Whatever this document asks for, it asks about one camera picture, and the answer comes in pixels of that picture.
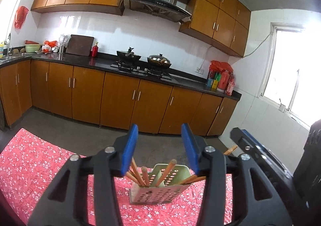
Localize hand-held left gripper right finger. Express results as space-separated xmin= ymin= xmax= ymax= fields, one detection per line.
xmin=181 ymin=123 xmax=293 ymax=226

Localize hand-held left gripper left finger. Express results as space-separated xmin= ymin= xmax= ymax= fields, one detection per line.
xmin=27 ymin=124 xmax=139 ymax=226

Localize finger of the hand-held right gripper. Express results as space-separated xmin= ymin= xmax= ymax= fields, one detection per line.
xmin=230 ymin=127 xmax=294 ymax=179

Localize green perforated utensil holder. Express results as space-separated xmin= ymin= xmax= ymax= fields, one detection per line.
xmin=129 ymin=163 xmax=196 ymax=205

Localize lower wooden base cabinets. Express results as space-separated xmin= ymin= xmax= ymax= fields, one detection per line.
xmin=0 ymin=59 xmax=239 ymax=137

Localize small red bottle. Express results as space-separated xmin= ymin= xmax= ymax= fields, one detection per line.
xmin=226 ymin=73 xmax=235 ymax=96

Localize green and yellow bottle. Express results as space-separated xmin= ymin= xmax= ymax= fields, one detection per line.
xmin=212 ymin=72 xmax=221 ymax=89

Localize large red jug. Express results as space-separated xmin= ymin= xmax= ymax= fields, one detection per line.
xmin=218 ymin=70 xmax=230 ymax=92

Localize black gas stove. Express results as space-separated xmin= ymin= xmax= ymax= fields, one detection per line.
xmin=110 ymin=62 xmax=173 ymax=81

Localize wok with steel lid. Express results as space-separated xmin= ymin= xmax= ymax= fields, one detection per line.
xmin=147 ymin=53 xmax=172 ymax=69

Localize black wok with lid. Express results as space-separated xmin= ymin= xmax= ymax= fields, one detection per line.
xmin=116 ymin=47 xmax=141 ymax=64

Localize red floral tablecloth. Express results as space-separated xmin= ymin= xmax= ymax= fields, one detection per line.
xmin=0 ymin=128 xmax=234 ymax=226

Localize black kitchen countertop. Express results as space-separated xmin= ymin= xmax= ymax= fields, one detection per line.
xmin=0 ymin=52 xmax=242 ymax=101

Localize dark wooden cutting board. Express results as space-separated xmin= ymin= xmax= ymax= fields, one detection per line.
xmin=65 ymin=34 xmax=95 ymax=57

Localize steel cup with clear bag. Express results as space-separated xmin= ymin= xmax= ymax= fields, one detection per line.
xmin=58 ymin=34 xmax=71 ymax=54

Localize red and white plastic bag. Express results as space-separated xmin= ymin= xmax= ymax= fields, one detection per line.
xmin=41 ymin=40 xmax=58 ymax=53

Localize green plastic basin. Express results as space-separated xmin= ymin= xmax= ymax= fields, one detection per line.
xmin=24 ymin=44 xmax=41 ymax=53

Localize steel sink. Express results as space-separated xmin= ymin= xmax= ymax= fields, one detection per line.
xmin=0 ymin=52 xmax=36 ymax=62

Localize red hanging plastic bag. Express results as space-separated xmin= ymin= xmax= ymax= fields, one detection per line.
xmin=14 ymin=6 xmax=29 ymax=28

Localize large window with white frame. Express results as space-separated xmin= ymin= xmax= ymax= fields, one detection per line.
xmin=259 ymin=23 xmax=321 ymax=130

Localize white wall cable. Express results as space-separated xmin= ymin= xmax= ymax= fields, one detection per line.
xmin=243 ymin=31 xmax=274 ymax=58

